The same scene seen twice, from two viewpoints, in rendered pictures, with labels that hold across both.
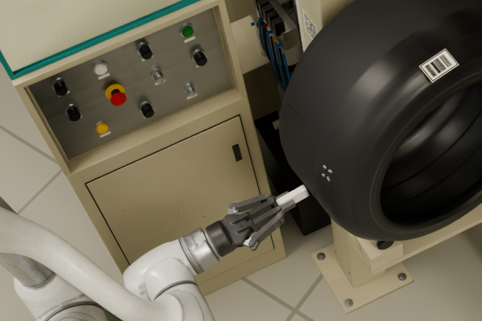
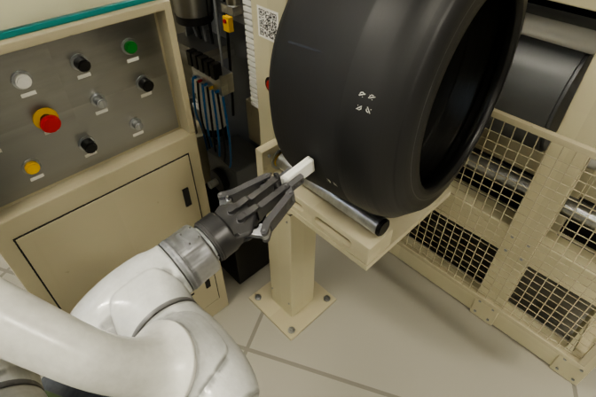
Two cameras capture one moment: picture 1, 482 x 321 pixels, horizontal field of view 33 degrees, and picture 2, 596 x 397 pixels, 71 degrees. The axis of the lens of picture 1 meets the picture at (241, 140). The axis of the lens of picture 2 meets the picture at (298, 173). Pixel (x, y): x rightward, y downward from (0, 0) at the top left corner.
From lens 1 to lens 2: 114 cm
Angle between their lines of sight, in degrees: 24
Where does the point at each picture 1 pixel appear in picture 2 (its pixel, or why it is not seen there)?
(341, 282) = (280, 315)
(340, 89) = not seen: outside the picture
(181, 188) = (133, 240)
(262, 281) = not seen: hidden behind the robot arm
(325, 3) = not seen: outside the picture
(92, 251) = not seen: hidden behind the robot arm
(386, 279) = (316, 303)
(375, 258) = (372, 247)
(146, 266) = (111, 290)
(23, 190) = not seen: outside the picture
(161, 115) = (105, 154)
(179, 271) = (168, 285)
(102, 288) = (19, 323)
